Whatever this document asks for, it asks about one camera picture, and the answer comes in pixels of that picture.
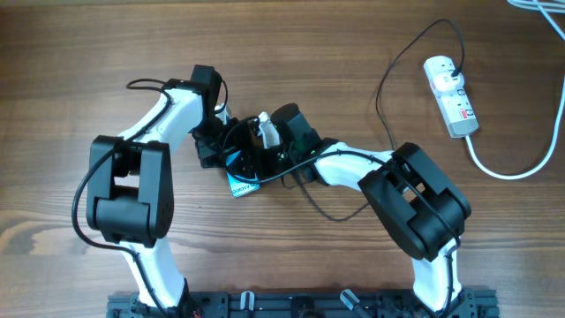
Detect smartphone with teal screen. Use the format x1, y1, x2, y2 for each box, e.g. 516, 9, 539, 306
226, 151, 260, 198

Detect white power strip cord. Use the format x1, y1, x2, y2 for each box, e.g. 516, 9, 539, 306
463, 73, 565, 181

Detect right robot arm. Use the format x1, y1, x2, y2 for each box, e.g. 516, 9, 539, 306
220, 103, 471, 317

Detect white power strip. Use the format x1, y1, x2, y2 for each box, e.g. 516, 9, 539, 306
424, 56, 478, 139

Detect white charger plug adapter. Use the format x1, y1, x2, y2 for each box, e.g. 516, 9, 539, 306
431, 72, 464, 95

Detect white cables at corner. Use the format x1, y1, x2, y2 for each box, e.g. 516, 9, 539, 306
506, 0, 565, 32

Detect black USB charging cable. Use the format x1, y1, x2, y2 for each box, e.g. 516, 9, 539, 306
282, 18, 466, 223

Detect black right camera cable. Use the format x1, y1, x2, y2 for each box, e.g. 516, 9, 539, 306
220, 115, 463, 318

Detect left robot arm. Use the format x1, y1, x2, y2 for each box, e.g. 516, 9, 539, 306
72, 64, 229, 317

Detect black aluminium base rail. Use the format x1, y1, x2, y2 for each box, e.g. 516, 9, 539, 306
106, 289, 501, 318

